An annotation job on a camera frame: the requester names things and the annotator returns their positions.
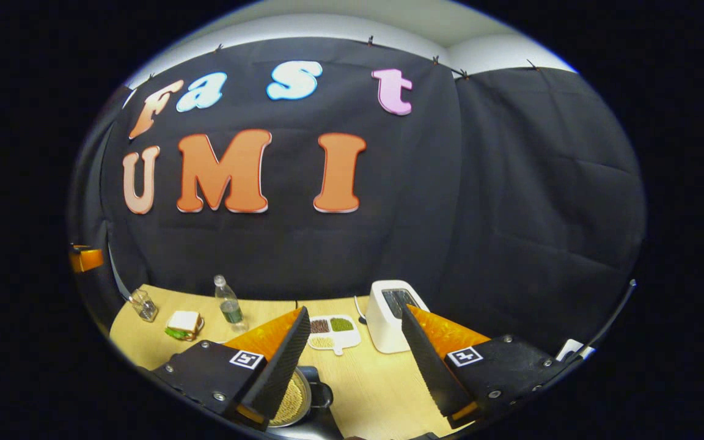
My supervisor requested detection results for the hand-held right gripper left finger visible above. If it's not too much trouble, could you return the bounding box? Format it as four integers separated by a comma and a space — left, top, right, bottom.
152, 306, 311, 431

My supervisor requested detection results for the thin black curved cord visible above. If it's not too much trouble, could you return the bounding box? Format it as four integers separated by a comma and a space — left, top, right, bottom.
544, 279, 637, 383

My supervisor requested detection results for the small white object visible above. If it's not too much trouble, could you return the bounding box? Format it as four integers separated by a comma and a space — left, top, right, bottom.
557, 339, 597, 361

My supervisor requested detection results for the white toaster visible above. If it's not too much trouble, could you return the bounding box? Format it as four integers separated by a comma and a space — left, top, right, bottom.
366, 280, 429, 354

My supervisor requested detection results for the white divided dish with beans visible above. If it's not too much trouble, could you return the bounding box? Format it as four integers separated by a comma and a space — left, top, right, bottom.
307, 315, 362, 356

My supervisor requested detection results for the pile of soybeans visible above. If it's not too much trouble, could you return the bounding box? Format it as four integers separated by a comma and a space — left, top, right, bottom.
269, 374, 307, 427

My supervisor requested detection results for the wire mesh holder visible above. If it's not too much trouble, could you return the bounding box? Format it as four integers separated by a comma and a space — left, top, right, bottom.
130, 288, 159, 323

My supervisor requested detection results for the black induction cooktop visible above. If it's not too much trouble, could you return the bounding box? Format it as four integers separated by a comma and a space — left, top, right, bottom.
279, 408, 353, 440

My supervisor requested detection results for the sandwich with lettuce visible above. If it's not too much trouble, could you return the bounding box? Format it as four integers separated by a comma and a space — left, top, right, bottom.
166, 310, 201, 342

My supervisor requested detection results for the clear plastic water bottle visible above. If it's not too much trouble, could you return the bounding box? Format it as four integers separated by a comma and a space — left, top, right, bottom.
214, 275, 249, 334

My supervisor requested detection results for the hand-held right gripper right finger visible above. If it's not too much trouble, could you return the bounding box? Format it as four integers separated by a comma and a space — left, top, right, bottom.
401, 304, 563, 430

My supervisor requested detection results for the steel pot with black handle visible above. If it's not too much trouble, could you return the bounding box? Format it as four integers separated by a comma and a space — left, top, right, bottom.
266, 365, 334, 440

